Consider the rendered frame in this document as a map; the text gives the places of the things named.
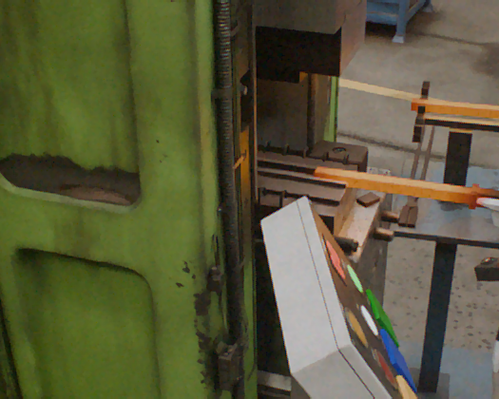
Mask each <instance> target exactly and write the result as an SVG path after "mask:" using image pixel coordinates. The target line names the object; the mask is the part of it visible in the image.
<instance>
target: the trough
mask: <svg viewBox="0 0 499 399"><path fill-rule="evenodd" d="M257 168H264V169H270V170H276V171H282V172H288V173H295V174H300V175H306V176H314V172H315V170H316V168H311V167H304V166H298V165H292V164H286V163H273V162H267V161H257Z"/></svg>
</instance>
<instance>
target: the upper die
mask: <svg viewBox="0 0 499 399"><path fill-rule="evenodd" d="M366 8H367V0H361V2H360V3H359V4H358V5H357V7H356V8H355V9H354V11H353V12H352V13H351V14H350V15H349V16H348V17H347V19H346V20H344V22H343V24H342V25H341V26H340V27H339V29H338V30H337V31H336V33H334V34H331V33H322V32H313V31H305V30H296V29H287V28H272V27H264V26H256V65H257V67H264V68H271V69H278V70H286V71H294V72H301V73H310V74H317V75H325V76H333V77H340V76H341V74H342V73H343V71H344V70H345V68H346V67H347V65H348V64H349V63H350V62H351V60H352V59H353V58H354V56H355V54H356V53H357V51H358V50H359V48H360V47H361V45H362V44H363V42H364V41H365V25H366Z"/></svg>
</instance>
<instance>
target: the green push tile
mask: <svg viewBox="0 0 499 399"><path fill-rule="evenodd" d="M365 291H366V293H367V296H368V298H369V301H370V304H371V306H372V309H373V312H374V317H375V319H376V321H377V322H378V324H379V325H380V327H381V328H382V330H385V331H386V332H387V334H388V335H389V337H390V338H391V339H392V341H393V342H394V343H395V345H396V346H397V347H398V348H399V347H400V344H399V342H398V340H397V337H396V335H395V332H394V329H393V325H392V323H391V320H390V318H389V317H388V315H387V314H386V312H385V311H384V309H383V308H382V306H381V305H380V303H379V302H378V300H377V299H376V297H375V296H374V294H373V292H372V291H371V290H370V289H367V290H365Z"/></svg>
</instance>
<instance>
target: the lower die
mask: <svg viewBox="0 0 499 399"><path fill-rule="evenodd" d="M257 161H262V162H273V163H286V164H292V165H298V166H304V167H311V168H317V167H318V166H324V167H331V168H337V169H344V170H351V171H357V165H351V164H342V163H338V162H332V161H325V162H322V161H321V160H314V159H307V158H305V159H303V158H302V157H295V156H288V155H285V156H282V154H276V153H269V152H265V153H262V151H257ZM261 185H264V186H265V189H266V195H265V196H263V195H262V190H261V194H260V217H261V219H264V218H266V217H268V216H270V215H271V214H273V213H275V212H277V211H278V210H279V195H280V192H281V190H282V189H283V188H285V189H286V190H287V198H285V197H284V194H283V197H282V208H283V207H285V206H286V205H288V204H290V203H292V202H294V201H295V200H298V199H300V198H302V196H303V194H304V193H305V192H308V193H309V200H310V202H311V203H312V205H313V207H314V208H315V210H316V211H317V213H318V215H319V216H320V218H321V219H322V221H323V222H324V224H325V225H326V227H327V228H328V230H329V231H330V233H331V234H332V235H337V233H338V231H339V229H340V227H341V225H342V223H343V221H344V219H345V217H346V215H347V213H348V211H349V209H350V207H351V205H352V203H353V200H354V198H355V190H356V187H351V186H348V187H347V181H343V180H331V179H325V178H319V177H313V176H306V175H300V174H295V173H288V172H282V171H276V170H270V169H264V168H257V199H254V212H255V221H257V218H258V191H259V188H260V186H261ZM343 216H344V218H343ZM342 219H343V220H342Z"/></svg>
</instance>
